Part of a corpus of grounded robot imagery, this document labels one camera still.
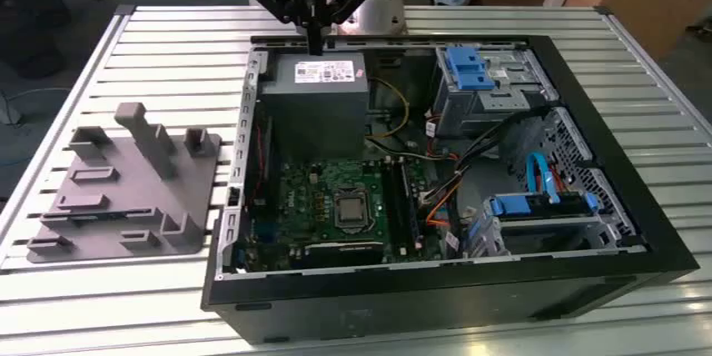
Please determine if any green RAM stick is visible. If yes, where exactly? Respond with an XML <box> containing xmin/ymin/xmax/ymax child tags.
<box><xmin>41</xmin><ymin>208</ymin><xmax>156</xmax><ymax>222</ymax></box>

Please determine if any black RAM slot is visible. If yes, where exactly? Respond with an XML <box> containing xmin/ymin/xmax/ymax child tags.
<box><xmin>393</xmin><ymin>155</ymin><xmax>420</xmax><ymax>248</ymax></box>
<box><xmin>380</xmin><ymin>155</ymin><xmax>408</xmax><ymax>255</ymax></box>

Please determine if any blue disk carrier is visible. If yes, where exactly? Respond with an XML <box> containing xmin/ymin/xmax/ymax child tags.
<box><xmin>444</xmin><ymin>45</ymin><xmax>497</xmax><ymax>91</ymax></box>
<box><xmin>488</xmin><ymin>192</ymin><xmax>600</xmax><ymax>218</ymax></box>

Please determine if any grey power supply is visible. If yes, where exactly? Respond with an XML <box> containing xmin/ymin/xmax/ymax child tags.
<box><xmin>259</xmin><ymin>53</ymin><xmax>372</xmax><ymax>161</ymax></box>

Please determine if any grey metal disk bay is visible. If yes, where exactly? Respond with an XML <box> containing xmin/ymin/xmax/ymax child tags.
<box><xmin>433</xmin><ymin>45</ymin><xmax>561</xmax><ymax>138</ymax></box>
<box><xmin>480</xmin><ymin>193</ymin><xmax>635</xmax><ymax>259</ymax></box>

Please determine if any green motherboard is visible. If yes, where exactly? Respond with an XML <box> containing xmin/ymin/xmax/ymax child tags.
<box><xmin>244</xmin><ymin>155</ymin><xmax>447</xmax><ymax>272</ymax></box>

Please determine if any silver CPU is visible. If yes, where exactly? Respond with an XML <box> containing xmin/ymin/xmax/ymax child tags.
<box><xmin>339</xmin><ymin>198</ymin><xmax>367</xmax><ymax>223</ymax></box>

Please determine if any metal socket cover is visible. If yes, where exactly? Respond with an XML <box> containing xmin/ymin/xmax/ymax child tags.
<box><xmin>332</xmin><ymin>185</ymin><xmax>373</xmax><ymax>235</ymax></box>

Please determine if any grey parts rack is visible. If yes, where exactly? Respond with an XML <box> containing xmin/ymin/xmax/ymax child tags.
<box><xmin>24</xmin><ymin>101</ymin><xmax>224</xmax><ymax>265</ymax></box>

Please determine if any black PC case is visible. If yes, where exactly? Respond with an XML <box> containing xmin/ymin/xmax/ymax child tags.
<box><xmin>199</xmin><ymin>33</ymin><xmax>701</xmax><ymax>347</ymax></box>

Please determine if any yellow wire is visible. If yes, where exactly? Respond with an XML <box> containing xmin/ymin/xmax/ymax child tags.
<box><xmin>367</xmin><ymin>75</ymin><xmax>412</xmax><ymax>140</ymax></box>

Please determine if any black cable bundle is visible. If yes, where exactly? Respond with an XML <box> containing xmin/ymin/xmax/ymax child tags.
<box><xmin>451</xmin><ymin>103</ymin><xmax>561</xmax><ymax>180</ymax></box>

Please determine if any black and white wire bundle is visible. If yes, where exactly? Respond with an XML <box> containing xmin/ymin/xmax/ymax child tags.
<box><xmin>420</xmin><ymin>159</ymin><xmax>473</xmax><ymax>207</ymax></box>

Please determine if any orange wire bundle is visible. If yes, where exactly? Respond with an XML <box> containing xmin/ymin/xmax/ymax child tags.
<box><xmin>425</xmin><ymin>201</ymin><xmax>467</xmax><ymax>232</ymax></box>

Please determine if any blue wire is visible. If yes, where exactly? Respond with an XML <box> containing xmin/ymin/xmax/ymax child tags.
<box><xmin>525</xmin><ymin>151</ymin><xmax>561</xmax><ymax>205</ymax></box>

